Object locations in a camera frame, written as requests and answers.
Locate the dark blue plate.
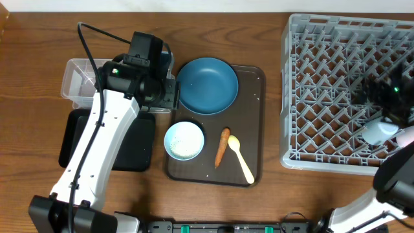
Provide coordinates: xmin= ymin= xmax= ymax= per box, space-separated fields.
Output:
xmin=177 ymin=58 xmax=239 ymax=115

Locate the light blue cup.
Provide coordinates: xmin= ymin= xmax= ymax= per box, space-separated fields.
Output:
xmin=362 ymin=117 xmax=399 ymax=146

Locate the pink white cup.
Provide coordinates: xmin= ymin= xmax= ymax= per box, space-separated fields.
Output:
xmin=396 ymin=126 xmax=414 ymax=148

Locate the light blue bowl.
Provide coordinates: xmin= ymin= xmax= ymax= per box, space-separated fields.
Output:
xmin=164 ymin=121 xmax=204 ymax=161

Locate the cream plastic spoon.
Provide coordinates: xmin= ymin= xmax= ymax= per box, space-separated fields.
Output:
xmin=228 ymin=135 xmax=255 ymax=184

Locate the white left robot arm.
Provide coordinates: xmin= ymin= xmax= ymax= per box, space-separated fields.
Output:
xmin=28 ymin=32 xmax=179 ymax=232

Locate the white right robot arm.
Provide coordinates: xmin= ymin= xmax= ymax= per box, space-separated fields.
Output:
xmin=309 ymin=63 xmax=413 ymax=232

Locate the grey dishwasher rack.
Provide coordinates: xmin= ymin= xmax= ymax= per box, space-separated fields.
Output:
xmin=279 ymin=14 xmax=413 ymax=175

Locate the black plastic bin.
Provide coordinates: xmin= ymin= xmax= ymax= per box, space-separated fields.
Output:
xmin=58 ymin=109 xmax=156 ymax=172

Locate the orange carrot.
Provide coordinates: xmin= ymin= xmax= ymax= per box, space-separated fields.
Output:
xmin=214 ymin=128 xmax=230 ymax=168

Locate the dark brown serving tray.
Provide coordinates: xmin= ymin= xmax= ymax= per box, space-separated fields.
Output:
xmin=163 ymin=64 xmax=267 ymax=188

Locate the clear plastic bin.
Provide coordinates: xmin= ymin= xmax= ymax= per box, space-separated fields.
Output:
xmin=61 ymin=54 xmax=175 ymax=113

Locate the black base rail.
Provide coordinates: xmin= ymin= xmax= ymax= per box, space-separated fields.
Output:
xmin=139 ymin=212 xmax=325 ymax=233

